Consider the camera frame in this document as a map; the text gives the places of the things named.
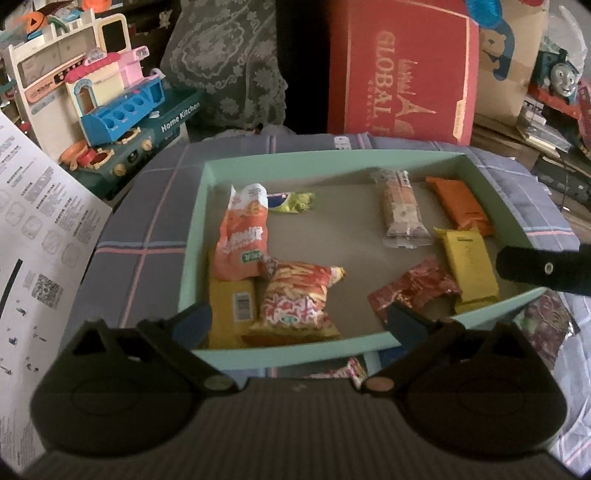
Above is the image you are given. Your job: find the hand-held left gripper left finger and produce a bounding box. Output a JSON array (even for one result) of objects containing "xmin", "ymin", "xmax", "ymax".
[{"xmin": 60, "ymin": 301, "xmax": 235, "ymax": 395}]

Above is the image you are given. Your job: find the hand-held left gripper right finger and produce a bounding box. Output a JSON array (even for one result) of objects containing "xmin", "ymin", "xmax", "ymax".
[{"xmin": 359, "ymin": 302, "xmax": 549, "ymax": 397}]

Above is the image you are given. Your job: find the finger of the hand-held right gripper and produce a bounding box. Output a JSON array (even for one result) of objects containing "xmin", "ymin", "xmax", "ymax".
[{"xmin": 495, "ymin": 244, "xmax": 591, "ymax": 297}]

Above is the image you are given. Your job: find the yellow packet with barcode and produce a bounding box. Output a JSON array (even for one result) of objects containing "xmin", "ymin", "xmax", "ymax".
[{"xmin": 207, "ymin": 276, "xmax": 260, "ymax": 350}]

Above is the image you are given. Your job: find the dark red foil packet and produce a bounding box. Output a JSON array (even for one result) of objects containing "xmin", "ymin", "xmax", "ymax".
[{"xmin": 367, "ymin": 256, "xmax": 463, "ymax": 327}]

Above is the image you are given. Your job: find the purple silver foil packet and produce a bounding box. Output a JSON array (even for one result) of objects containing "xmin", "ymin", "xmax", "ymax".
[{"xmin": 516, "ymin": 294, "xmax": 579, "ymax": 371}]

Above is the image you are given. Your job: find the yellow wafer packet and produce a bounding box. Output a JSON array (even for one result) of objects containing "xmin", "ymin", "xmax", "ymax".
[{"xmin": 433, "ymin": 227, "xmax": 501, "ymax": 315}]

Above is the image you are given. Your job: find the small red patterned packet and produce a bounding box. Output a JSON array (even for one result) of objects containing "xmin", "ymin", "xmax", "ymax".
[{"xmin": 313, "ymin": 357, "xmax": 369, "ymax": 389}]

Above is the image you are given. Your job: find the orange rectangular packet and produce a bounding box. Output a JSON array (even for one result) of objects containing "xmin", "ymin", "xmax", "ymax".
[{"xmin": 425, "ymin": 176, "xmax": 496, "ymax": 237}]

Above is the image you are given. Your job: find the orange white snack packet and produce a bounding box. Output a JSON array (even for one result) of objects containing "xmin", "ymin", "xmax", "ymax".
[{"xmin": 213, "ymin": 183, "xmax": 271, "ymax": 282}]

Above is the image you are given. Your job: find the orange yellow chips packet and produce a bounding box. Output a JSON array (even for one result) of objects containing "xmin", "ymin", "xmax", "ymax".
[{"xmin": 241, "ymin": 257, "xmax": 348, "ymax": 346}]

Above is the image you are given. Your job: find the clear nougat bar packet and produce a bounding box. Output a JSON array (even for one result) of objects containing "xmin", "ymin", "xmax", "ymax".
[{"xmin": 369, "ymin": 169, "xmax": 433, "ymax": 251}]

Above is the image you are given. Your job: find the mint green cardboard box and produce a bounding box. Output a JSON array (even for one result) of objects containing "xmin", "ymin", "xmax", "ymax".
[{"xmin": 178, "ymin": 148, "xmax": 551, "ymax": 371}]

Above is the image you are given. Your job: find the yellow green candy packet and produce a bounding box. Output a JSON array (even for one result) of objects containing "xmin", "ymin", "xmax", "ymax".
[{"xmin": 267, "ymin": 191, "xmax": 318, "ymax": 214}]

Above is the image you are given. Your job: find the grey plaid cloth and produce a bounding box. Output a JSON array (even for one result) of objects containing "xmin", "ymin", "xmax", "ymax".
[{"xmin": 59, "ymin": 130, "xmax": 591, "ymax": 477}]

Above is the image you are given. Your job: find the white printed instruction sheet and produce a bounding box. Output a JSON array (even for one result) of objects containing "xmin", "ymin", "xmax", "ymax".
[{"xmin": 0, "ymin": 112, "xmax": 115, "ymax": 472}]

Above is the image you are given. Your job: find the blue toy train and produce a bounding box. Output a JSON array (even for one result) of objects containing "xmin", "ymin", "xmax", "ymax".
[{"xmin": 530, "ymin": 36, "xmax": 591, "ymax": 101}]

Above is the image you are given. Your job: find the bear print cardboard box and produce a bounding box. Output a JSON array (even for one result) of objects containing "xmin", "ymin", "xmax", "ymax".
[{"xmin": 475, "ymin": 0, "xmax": 551, "ymax": 128}]

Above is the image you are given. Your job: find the blue toy rack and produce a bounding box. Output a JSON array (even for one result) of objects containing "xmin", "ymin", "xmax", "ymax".
[{"xmin": 80, "ymin": 69, "xmax": 168, "ymax": 142}]

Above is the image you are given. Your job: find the large red gift box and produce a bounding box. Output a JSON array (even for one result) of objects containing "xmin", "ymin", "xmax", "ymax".
[{"xmin": 326, "ymin": 0, "xmax": 482, "ymax": 147}]

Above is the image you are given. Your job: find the pink cream toy house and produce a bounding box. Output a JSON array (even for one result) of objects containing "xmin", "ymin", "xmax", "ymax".
[{"xmin": 64, "ymin": 46, "xmax": 151, "ymax": 131}]

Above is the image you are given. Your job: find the grey lace cloth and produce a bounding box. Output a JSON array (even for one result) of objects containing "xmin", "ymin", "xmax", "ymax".
[{"xmin": 158, "ymin": 0, "xmax": 290, "ymax": 136}]

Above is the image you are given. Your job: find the cream toy cabinet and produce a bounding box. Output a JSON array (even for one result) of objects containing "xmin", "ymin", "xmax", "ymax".
[{"xmin": 1, "ymin": 13, "xmax": 129, "ymax": 154}]

